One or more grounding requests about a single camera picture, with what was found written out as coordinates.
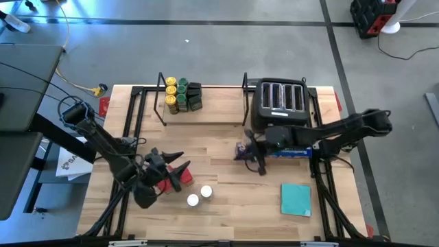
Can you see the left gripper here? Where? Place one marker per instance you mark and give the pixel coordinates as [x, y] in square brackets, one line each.
[156, 171]

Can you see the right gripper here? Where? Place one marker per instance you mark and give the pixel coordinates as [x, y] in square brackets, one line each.
[279, 140]

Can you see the bagel sesame seasoning jar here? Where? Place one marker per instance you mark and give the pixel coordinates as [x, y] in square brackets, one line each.
[193, 200]

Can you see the two white round caps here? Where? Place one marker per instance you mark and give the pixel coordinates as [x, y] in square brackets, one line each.
[206, 191]

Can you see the blue plastic wrap box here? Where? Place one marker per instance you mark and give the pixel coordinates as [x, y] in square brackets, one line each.
[298, 152]

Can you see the yellow-lid spice jar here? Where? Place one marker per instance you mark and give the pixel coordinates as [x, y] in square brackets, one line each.
[171, 90]
[170, 101]
[171, 81]

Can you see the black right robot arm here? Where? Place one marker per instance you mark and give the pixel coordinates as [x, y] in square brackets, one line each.
[343, 128]

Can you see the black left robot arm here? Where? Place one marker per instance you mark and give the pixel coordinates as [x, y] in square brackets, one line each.
[103, 144]

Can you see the black metal wooden shelf rack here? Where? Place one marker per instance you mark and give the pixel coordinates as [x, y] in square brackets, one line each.
[219, 109]

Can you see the black four-slot toaster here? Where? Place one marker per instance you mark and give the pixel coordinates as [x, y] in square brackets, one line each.
[298, 115]

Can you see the teal square cloth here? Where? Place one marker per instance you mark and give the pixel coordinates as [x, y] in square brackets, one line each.
[295, 199]

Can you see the red table clamp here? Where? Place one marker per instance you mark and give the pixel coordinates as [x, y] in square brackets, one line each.
[369, 230]
[339, 103]
[104, 106]

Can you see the white printed paper sheet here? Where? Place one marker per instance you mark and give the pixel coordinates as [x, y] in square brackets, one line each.
[70, 164]

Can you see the black desk support beam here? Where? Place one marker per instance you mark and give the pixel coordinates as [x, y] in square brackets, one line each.
[58, 135]

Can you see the grey desk top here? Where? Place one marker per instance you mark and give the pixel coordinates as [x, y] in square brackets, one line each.
[17, 171]
[20, 113]

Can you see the black red tool crate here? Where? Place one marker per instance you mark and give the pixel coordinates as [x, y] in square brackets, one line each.
[367, 17]

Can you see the white floor stand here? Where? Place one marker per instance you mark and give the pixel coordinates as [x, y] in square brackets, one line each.
[391, 27]

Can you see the black metal rig frame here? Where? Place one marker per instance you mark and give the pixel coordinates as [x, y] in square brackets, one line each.
[137, 91]

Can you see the white frame label strip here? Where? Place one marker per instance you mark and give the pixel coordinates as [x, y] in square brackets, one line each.
[128, 244]
[319, 244]

